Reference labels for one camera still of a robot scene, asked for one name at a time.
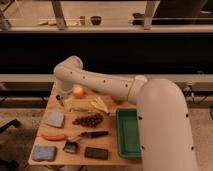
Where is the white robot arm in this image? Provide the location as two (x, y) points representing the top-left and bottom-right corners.
(53, 56), (199, 171)

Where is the green plastic tray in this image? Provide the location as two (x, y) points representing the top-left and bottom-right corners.
(116, 109), (142, 159)

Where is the red bowl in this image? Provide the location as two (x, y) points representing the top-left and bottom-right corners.
(111, 97), (124, 105)

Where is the yellow banana bunch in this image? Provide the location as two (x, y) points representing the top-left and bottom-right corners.
(90, 97), (110, 115)

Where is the orange apple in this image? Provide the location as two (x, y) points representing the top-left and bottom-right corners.
(73, 86), (84, 99)

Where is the bunch of dark grapes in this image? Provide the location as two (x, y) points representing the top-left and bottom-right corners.
(73, 114), (104, 128)

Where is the metal spoon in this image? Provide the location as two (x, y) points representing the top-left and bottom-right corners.
(68, 107), (92, 113)

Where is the wooden table board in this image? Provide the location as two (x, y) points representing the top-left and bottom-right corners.
(28, 86), (141, 166)

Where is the grey-blue sponge block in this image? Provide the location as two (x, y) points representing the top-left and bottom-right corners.
(45, 112), (64, 128)

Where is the dark bowl on shelf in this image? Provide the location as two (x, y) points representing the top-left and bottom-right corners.
(90, 16), (102, 26)

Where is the orange carrot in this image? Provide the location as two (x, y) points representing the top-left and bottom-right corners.
(41, 134), (67, 141)

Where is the black rectangular block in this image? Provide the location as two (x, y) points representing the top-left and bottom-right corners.
(84, 147), (108, 160)

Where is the small green can on shelf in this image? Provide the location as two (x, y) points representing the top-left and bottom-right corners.
(79, 16), (86, 26)

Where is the dark object on shelf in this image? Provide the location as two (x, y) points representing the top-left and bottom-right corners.
(132, 13), (144, 20)

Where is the black-handled knife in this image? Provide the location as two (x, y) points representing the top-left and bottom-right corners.
(67, 131), (109, 142)

